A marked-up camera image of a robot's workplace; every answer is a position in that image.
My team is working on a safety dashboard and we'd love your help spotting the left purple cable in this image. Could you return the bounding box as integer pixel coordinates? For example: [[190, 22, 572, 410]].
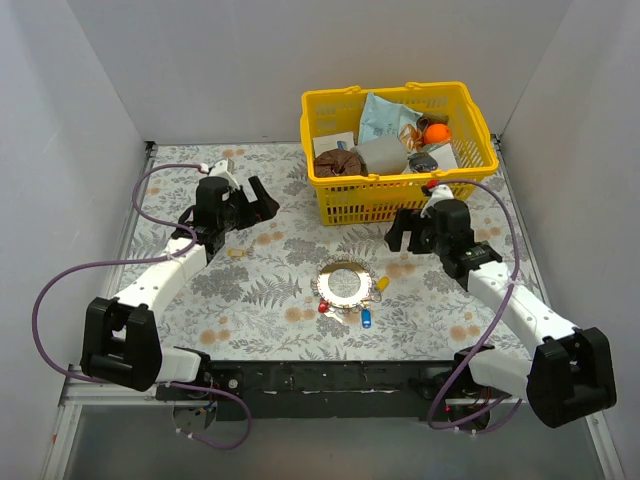
[[32, 162, 252, 450]]

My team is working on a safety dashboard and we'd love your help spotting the floral table mat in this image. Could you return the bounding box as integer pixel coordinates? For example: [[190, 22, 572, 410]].
[[130, 144, 527, 360]]

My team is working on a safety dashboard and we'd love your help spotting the black car key fob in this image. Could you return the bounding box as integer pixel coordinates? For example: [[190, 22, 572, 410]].
[[408, 152, 439, 173]]

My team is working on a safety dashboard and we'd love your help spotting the purple cable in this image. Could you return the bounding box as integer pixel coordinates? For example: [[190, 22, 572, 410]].
[[32, 162, 252, 450], [427, 178, 524, 434]]

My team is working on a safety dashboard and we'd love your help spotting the white card box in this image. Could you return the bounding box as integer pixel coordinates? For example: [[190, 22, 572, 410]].
[[312, 131, 355, 157]]

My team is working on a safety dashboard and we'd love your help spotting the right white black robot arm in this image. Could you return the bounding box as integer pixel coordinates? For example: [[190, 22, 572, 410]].
[[385, 199, 617, 428]]

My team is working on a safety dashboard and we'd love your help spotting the yellow plastic basket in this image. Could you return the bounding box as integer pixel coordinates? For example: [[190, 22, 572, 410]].
[[300, 81, 499, 226]]

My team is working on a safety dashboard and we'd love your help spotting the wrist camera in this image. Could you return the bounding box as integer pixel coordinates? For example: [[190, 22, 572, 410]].
[[420, 181, 454, 218], [208, 159, 240, 189]]

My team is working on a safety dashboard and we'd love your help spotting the grey tape roll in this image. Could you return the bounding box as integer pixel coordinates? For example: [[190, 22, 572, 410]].
[[351, 135, 408, 175]]

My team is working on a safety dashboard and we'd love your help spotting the orange fruit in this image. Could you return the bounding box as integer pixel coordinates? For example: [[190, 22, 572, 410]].
[[423, 123, 452, 144]]

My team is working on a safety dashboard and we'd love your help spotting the light blue snack bag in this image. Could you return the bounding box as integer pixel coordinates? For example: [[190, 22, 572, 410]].
[[358, 92, 422, 144]]

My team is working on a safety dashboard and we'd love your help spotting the yellow capped key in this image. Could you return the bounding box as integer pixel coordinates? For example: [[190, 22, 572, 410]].
[[376, 276, 390, 292]]

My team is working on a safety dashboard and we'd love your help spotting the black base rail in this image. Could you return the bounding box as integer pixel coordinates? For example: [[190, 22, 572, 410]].
[[154, 359, 501, 421]]

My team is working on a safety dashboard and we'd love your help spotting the plain silver key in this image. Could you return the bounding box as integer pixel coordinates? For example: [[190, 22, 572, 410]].
[[325, 310, 347, 324]]

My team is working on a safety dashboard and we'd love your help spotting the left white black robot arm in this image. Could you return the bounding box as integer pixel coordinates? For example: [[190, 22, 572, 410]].
[[80, 174, 279, 400]]

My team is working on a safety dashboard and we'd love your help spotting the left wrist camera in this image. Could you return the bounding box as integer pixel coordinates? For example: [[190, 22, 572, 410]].
[[208, 159, 240, 189]]

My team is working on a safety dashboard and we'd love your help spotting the gold wrapped candy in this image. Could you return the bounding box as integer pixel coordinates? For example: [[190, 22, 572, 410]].
[[398, 123, 424, 153]]

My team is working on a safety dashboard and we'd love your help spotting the metal keyring disc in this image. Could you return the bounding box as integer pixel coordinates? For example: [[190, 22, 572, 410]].
[[310, 256, 382, 314]]

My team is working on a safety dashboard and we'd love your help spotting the brown chocolate donut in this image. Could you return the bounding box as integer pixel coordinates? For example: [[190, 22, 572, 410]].
[[313, 149, 368, 178]]

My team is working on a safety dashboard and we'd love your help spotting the red capped key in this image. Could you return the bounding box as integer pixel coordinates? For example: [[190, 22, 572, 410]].
[[318, 300, 331, 313]]

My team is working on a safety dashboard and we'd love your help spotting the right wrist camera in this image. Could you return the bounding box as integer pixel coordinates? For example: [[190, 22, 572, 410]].
[[420, 181, 454, 218]]

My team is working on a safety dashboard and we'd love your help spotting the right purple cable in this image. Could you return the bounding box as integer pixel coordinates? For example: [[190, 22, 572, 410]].
[[427, 178, 524, 434]]

